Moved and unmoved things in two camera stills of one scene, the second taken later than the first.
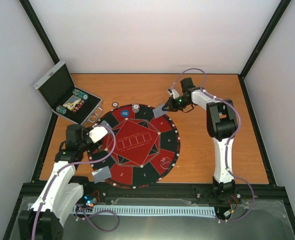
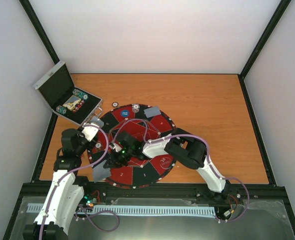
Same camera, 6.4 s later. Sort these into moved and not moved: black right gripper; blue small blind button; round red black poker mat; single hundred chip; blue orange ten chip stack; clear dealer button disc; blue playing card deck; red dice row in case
Moved: black right gripper; blue playing card deck
Not moved: red dice row in case; round red black poker mat; single hundred chip; blue orange ten chip stack; clear dealer button disc; blue small blind button
